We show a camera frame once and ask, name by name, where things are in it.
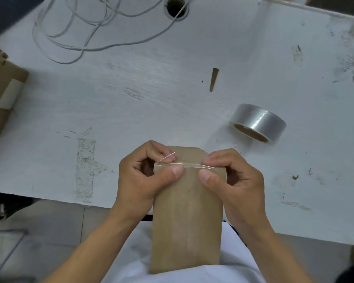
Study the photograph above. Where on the person's right hand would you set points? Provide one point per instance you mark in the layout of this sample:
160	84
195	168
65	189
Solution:
242	191

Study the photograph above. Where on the person's left hand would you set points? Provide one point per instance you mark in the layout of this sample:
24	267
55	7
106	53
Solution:
132	188

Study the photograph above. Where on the person's right thumb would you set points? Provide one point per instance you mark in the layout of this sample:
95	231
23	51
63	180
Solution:
211	182

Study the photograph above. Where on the person's left thumb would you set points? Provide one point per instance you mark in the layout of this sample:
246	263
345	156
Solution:
168	177

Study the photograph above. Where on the clear tape strip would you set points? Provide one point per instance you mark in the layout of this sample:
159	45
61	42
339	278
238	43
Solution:
188	165

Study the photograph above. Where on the person's right forearm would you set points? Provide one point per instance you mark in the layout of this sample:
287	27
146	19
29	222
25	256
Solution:
275	256

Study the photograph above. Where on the person's left forearm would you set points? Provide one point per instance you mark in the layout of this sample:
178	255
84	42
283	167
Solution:
88	250

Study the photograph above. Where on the clear packing tape roll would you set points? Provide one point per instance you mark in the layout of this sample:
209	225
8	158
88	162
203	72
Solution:
259	122

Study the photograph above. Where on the person's white shirt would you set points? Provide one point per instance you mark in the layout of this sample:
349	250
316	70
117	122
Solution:
183	262

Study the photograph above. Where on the brown cardboard box with tape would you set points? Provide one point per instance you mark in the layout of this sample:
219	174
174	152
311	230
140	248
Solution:
1	94

